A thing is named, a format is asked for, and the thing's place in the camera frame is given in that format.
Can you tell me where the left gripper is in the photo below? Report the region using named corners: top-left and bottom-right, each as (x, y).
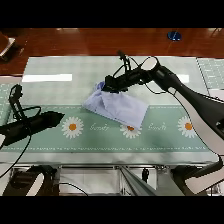
top-left (31, 110), bottom-right (65, 132)

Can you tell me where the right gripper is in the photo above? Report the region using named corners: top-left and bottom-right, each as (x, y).
top-left (102, 67), bottom-right (150, 94)

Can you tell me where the light blue shirt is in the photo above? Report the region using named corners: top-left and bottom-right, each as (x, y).
top-left (82, 81), bottom-right (150, 131)

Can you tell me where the blue round object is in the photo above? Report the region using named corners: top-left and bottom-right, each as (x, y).
top-left (166, 30), bottom-right (183, 42)

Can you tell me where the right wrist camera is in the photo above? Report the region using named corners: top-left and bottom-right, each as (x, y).
top-left (116, 49), bottom-right (132, 73)

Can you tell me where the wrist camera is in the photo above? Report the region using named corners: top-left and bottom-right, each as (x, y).
top-left (116, 49), bottom-right (132, 73)
top-left (8, 83), bottom-right (28, 123)

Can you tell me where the black cable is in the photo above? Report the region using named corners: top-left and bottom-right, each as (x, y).
top-left (143, 56), bottom-right (178, 97)
top-left (57, 181), bottom-right (90, 197)
top-left (0, 105), bottom-right (43, 179)

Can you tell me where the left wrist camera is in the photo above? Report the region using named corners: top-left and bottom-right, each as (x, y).
top-left (8, 83), bottom-right (28, 123)

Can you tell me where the silver frame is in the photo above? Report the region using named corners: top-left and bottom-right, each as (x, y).
top-left (0, 162), bottom-right (224, 197)

